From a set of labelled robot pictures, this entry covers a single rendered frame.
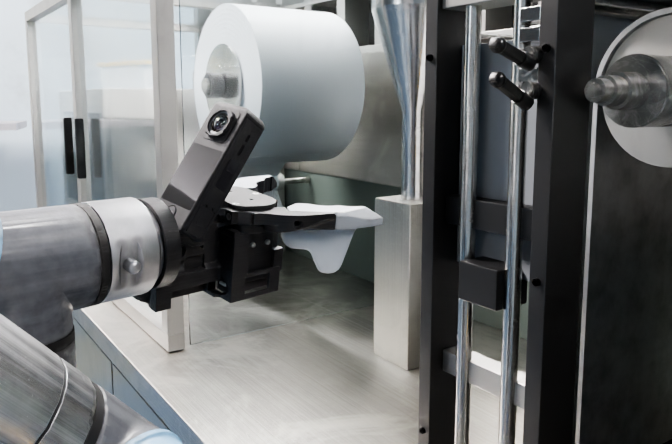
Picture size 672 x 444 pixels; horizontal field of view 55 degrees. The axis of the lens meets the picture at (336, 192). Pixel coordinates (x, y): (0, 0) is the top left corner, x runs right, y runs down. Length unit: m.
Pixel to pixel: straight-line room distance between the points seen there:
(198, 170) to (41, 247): 0.14
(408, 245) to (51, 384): 0.75
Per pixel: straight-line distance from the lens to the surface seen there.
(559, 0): 0.58
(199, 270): 0.54
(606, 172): 0.73
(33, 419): 0.33
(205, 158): 0.53
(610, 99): 0.59
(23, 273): 0.45
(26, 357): 0.34
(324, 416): 0.94
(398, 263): 1.04
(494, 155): 0.66
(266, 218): 0.53
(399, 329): 1.07
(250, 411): 0.96
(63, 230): 0.46
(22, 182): 3.66
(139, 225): 0.49
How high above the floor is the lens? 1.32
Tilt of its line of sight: 8 degrees down
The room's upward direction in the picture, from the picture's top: straight up
